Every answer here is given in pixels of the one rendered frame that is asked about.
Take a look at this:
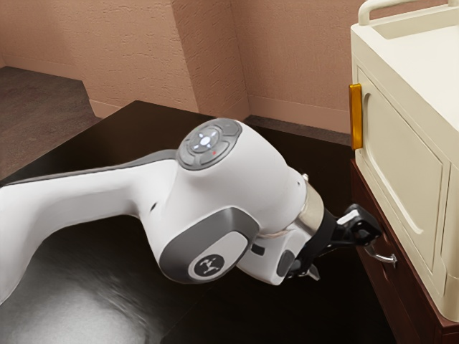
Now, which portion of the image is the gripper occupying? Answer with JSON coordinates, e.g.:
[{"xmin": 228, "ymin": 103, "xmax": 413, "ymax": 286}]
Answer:
[{"xmin": 288, "ymin": 203, "xmax": 382, "ymax": 282}]

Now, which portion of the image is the cream box with lid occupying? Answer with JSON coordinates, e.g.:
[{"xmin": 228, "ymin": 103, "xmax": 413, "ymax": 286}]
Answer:
[{"xmin": 348, "ymin": 0, "xmax": 459, "ymax": 317}]

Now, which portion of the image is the dark wood cabinet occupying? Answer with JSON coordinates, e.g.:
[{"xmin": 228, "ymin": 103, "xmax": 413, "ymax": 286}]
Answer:
[{"xmin": 349, "ymin": 157, "xmax": 459, "ymax": 344}]

